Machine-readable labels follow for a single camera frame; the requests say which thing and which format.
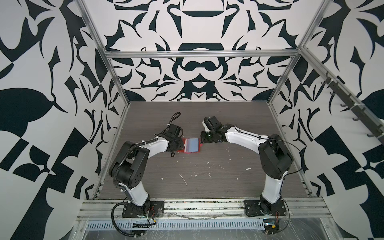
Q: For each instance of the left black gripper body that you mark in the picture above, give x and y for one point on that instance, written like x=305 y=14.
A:
x=179 y=144

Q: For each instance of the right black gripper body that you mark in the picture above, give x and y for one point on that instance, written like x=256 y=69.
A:
x=207 y=136

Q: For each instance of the red leather card holder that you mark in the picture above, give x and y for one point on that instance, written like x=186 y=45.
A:
x=191 y=145

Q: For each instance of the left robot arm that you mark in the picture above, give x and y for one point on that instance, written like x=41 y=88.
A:
x=128 y=167

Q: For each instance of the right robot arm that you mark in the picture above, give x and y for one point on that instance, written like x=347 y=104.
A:
x=275 y=157

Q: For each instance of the small circuit board left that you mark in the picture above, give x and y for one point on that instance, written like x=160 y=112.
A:
x=143 y=225

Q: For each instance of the small circuit board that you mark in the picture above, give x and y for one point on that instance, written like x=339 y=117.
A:
x=271 y=226
x=143 y=225

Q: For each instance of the small circuit board right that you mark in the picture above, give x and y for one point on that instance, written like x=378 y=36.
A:
x=271 y=226

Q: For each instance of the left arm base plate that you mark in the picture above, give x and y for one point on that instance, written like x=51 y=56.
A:
x=151 y=209

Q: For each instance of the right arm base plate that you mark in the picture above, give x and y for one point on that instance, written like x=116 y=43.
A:
x=257 y=208

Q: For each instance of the wall hook rack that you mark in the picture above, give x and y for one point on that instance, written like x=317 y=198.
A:
x=360 y=110

